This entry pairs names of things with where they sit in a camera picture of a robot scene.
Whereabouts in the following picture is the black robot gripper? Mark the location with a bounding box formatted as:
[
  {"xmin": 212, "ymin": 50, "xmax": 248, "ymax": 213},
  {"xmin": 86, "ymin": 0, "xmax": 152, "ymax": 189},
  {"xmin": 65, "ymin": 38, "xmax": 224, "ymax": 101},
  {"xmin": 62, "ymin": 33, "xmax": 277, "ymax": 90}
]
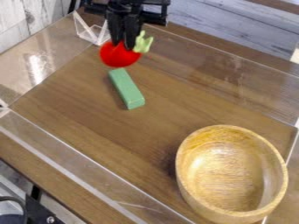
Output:
[{"xmin": 81, "ymin": 0, "xmax": 172, "ymax": 50}]

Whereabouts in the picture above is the red plush strawberry toy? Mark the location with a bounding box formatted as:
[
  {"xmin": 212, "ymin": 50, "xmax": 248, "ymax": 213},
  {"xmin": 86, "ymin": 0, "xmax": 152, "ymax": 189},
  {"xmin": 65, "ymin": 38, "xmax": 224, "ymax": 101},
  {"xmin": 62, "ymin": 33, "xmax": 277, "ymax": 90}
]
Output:
[{"xmin": 97, "ymin": 31, "xmax": 154, "ymax": 67}]

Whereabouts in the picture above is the green rectangular block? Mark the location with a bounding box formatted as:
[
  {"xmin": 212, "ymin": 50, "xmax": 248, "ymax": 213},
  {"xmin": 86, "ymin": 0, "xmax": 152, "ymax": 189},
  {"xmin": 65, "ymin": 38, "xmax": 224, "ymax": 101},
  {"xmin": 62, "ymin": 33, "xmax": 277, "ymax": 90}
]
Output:
[{"xmin": 108, "ymin": 68, "xmax": 145, "ymax": 110}]

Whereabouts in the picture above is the wooden bowl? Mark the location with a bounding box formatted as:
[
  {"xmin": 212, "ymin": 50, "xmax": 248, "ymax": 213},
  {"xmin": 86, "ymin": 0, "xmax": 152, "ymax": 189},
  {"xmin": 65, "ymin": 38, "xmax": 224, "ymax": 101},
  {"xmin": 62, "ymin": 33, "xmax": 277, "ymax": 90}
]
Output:
[{"xmin": 174, "ymin": 125, "xmax": 288, "ymax": 224}]

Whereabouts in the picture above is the clear acrylic corner bracket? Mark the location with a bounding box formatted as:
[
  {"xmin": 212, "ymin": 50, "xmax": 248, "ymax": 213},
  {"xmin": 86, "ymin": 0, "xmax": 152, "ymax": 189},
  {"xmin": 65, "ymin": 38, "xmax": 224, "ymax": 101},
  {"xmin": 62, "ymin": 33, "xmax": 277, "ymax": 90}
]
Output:
[{"xmin": 71, "ymin": 12, "xmax": 109, "ymax": 46}]

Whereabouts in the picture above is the clear acrylic tray wall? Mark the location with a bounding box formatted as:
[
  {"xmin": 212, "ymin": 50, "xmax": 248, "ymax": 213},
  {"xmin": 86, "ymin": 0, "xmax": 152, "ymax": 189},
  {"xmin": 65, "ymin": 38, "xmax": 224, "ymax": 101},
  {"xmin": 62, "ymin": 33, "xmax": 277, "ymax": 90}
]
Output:
[{"xmin": 0, "ymin": 17, "xmax": 299, "ymax": 224}]

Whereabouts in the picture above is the black cable and mount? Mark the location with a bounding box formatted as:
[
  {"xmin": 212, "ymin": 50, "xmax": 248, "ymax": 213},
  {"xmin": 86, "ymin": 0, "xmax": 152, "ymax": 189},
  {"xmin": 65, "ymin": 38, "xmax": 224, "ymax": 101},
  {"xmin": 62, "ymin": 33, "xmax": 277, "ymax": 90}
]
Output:
[{"xmin": 0, "ymin": 195, "xmax": 66, "ymax": 224}]

